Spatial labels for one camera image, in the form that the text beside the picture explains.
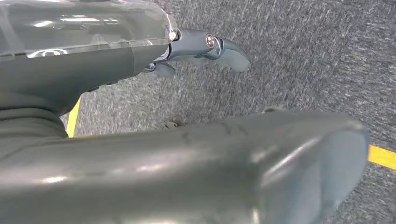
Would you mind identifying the yellow floor tape square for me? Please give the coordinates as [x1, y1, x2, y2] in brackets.
[65, 97, 396, 171]

